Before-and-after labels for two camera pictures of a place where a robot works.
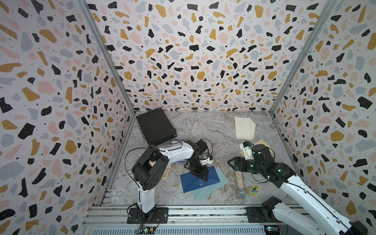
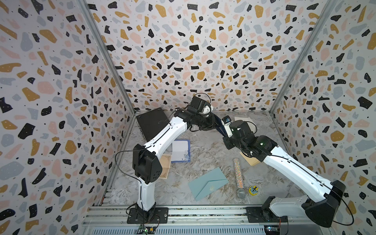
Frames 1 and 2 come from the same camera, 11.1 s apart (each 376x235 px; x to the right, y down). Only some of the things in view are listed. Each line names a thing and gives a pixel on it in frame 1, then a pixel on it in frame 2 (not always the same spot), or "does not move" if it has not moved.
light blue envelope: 199,193 does not move
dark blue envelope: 191,182 to 221,128
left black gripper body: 197,168 to 205,123
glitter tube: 241,192 does not move
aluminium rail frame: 183,220 does not move
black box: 156,127 does not move
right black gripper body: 248,166 to 230,142
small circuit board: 143,229 does not move
